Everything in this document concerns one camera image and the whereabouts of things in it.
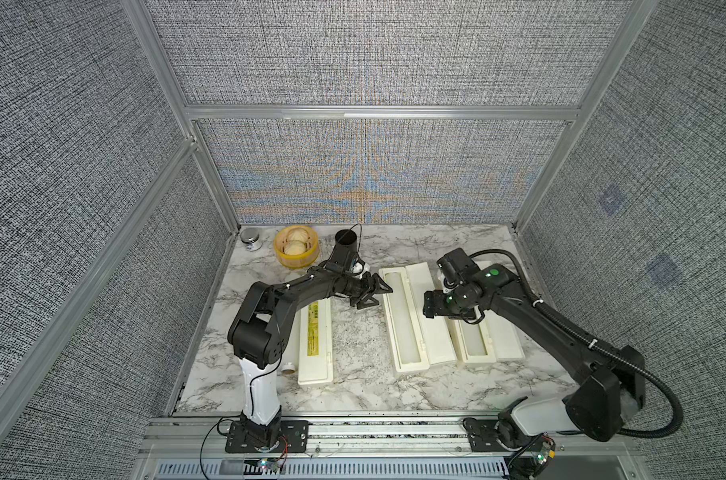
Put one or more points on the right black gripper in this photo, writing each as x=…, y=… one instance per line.
x=432, y=302

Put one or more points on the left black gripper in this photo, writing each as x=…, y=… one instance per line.
x=370, y=290

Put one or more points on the white wrap dispenser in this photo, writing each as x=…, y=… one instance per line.
x=316, y=362
x=493, y=340
x=417, y=342

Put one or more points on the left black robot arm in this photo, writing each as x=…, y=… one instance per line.
x=260, y=331

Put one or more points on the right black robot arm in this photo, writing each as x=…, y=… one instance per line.
x=610, y=382

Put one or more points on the left plastic wrap roll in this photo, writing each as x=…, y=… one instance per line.
x=290, y=359

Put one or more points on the black cup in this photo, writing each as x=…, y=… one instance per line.
x=346, y=237

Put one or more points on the yellow bowl with buns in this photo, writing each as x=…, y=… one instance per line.
x=297, y=246

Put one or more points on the small silver tin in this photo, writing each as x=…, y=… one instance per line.
x=251, y=238

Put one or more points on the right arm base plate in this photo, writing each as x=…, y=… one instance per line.
x=480, y=433

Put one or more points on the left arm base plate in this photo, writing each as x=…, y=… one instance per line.
x=246, y=437

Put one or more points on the aluminium mounting rail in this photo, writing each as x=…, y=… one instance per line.
x=420, y=435

